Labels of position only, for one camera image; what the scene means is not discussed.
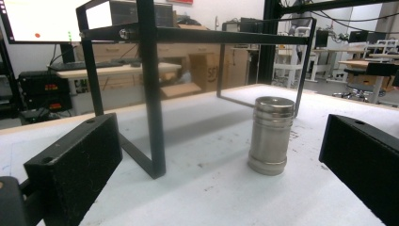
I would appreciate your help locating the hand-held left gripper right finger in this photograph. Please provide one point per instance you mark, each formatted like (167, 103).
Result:
(363, 160)

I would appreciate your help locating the black metal frame rack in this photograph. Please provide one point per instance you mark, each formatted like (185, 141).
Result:
(150, 94)

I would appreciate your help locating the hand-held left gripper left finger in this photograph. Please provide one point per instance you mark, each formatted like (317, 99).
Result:
(78, 166)

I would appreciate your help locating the white table frame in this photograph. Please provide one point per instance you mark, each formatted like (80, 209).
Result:
(291, 62)

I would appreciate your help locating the computer monitor with white screen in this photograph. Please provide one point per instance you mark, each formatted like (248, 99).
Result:
(37, 20)

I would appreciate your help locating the stainless steel cylindrical cup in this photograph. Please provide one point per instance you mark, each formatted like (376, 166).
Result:
(270, 138)

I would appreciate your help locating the black electronic device red display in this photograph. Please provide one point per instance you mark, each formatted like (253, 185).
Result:
(44, 91)

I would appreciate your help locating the wooden desk with drawers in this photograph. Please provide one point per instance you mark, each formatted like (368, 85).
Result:
(125, 78)

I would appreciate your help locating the black keyboard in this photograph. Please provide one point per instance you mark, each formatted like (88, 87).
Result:
(84, 65)

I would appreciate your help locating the brown cardboard box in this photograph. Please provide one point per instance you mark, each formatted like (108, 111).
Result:
(207, 69)

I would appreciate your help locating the black office chair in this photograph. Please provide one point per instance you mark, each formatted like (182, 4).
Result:
(365, 81)

